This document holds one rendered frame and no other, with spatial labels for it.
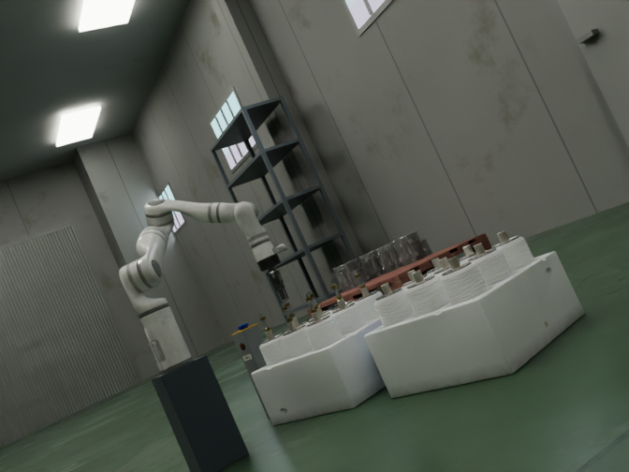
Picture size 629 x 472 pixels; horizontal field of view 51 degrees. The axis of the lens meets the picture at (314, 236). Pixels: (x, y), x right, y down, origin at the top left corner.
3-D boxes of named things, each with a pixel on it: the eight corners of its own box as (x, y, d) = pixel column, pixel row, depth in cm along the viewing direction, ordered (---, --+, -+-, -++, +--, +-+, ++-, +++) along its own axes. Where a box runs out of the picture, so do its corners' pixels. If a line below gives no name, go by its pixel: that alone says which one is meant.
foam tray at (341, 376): (355, 407, 182) (328, 347, 183) (272, 426, 209) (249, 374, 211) (431, 354, 209) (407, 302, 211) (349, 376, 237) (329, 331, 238)
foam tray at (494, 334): (513, 375, 144) (477, 299, 146) (390, 399, 173) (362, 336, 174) (585, 313, 171) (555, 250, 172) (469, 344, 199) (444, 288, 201)
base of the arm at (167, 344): (167, 373, 183) (142, 317, 184) (159, 375, 191) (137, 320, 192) (197, 359, 187) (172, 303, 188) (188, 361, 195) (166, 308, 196)
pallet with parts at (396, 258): (499, 251, 493) (476, 203, 495) (400, 302, 446) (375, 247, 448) (397, 286, 619) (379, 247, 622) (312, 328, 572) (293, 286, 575)
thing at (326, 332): (361, 372, 189) (336, 315, 191) (331, 387, 188) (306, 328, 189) (355, 370, 199) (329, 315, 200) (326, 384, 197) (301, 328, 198)
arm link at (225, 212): (260, 201, 226) (222, 202, 229) (253, 200, 218) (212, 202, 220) (260, 222, 227) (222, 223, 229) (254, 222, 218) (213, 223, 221)
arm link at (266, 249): (286, 248, 216) (278, 231, 217) (255, 262, 216) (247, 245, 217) (287, 249, 226) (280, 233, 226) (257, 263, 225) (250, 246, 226)
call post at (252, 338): (280, 417, 220) (242, 331, 221) (268, 420, 225) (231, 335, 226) (294, 407, 225) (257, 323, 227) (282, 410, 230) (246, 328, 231)
